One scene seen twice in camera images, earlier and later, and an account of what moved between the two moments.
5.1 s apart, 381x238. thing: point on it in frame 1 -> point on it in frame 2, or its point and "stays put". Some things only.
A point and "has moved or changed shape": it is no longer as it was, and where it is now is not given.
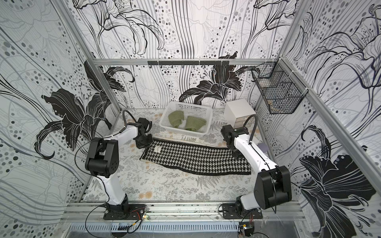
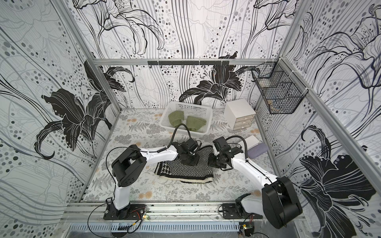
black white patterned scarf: [195, 158] has moved or changed shape
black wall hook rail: [188, 63] stays put
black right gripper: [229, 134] -> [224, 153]
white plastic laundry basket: [186, 119] stays put
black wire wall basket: [282, 88] stays put
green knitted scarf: [193, 123] stays put
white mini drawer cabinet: [236, 112] stays put
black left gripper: [150, 140] -> [195, 161]
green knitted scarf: [175, 117] stays put
